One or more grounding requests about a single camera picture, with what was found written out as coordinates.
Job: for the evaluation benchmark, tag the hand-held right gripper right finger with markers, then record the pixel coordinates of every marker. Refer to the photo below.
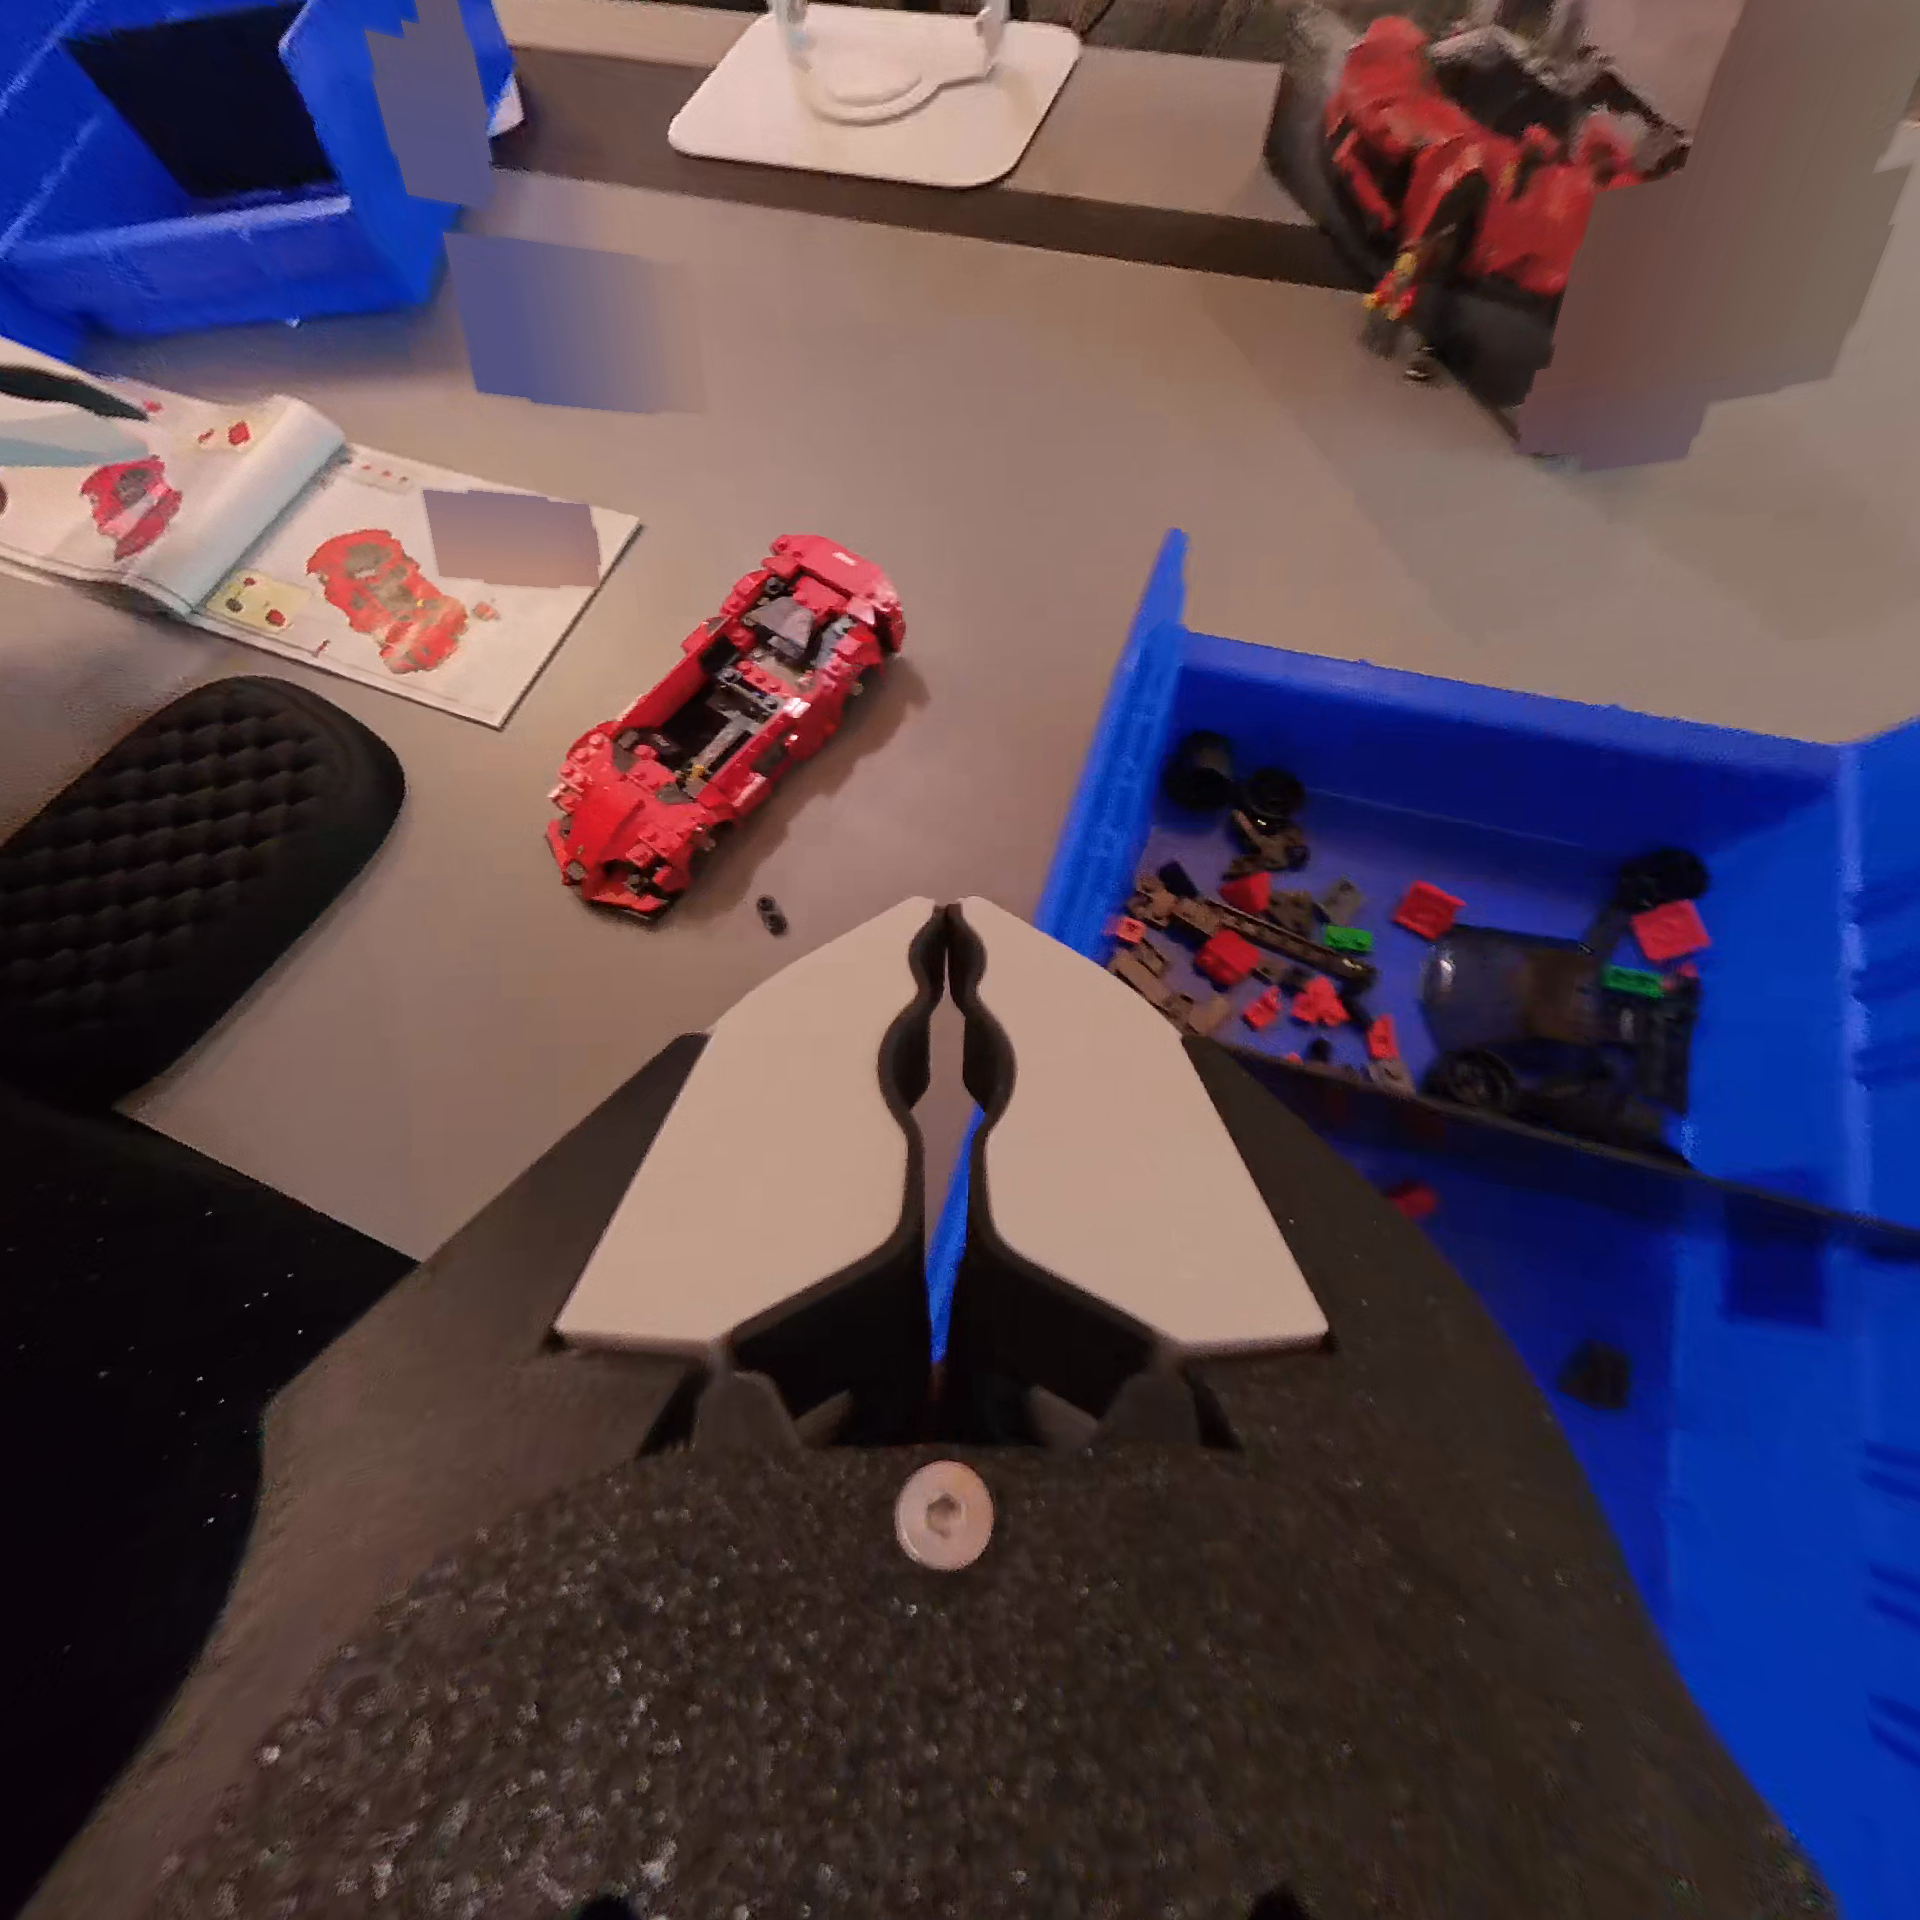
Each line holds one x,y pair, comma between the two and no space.
1124,1168

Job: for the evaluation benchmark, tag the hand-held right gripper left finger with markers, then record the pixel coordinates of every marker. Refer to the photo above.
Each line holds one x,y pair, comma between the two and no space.
750,1154

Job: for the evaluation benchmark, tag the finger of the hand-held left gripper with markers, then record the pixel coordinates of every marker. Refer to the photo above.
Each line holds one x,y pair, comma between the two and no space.
43,436
37,360

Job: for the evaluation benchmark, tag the lego instruction booklet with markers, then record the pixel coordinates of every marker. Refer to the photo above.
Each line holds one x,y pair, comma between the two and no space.
240,494

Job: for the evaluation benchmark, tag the pile of lego pieces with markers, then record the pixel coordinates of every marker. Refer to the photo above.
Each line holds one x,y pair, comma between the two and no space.
1274,961

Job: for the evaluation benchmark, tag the red lego car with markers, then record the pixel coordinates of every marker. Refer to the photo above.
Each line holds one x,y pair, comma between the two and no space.
704,721

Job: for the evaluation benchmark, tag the blue plastic parts bin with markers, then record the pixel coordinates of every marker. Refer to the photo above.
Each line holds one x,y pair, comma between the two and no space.
1770,1423

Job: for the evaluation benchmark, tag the small red lego piece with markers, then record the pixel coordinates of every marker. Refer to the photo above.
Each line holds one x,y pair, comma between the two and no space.
1413,1198

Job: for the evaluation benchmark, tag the black lego wedge piece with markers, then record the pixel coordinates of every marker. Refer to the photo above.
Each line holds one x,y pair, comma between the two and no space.
1593,1374

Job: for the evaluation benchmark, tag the lego set box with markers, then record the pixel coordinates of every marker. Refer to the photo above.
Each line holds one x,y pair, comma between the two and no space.
1441,148

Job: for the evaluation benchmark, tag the empty blue plastic bin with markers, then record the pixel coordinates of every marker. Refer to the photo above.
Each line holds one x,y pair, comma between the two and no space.
150,256

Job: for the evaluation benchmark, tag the black quilted wrist rest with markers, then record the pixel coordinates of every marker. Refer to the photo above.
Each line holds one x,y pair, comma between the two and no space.
195,840

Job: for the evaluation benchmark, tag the white stand base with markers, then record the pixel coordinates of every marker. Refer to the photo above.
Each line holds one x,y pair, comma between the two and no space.
901,143

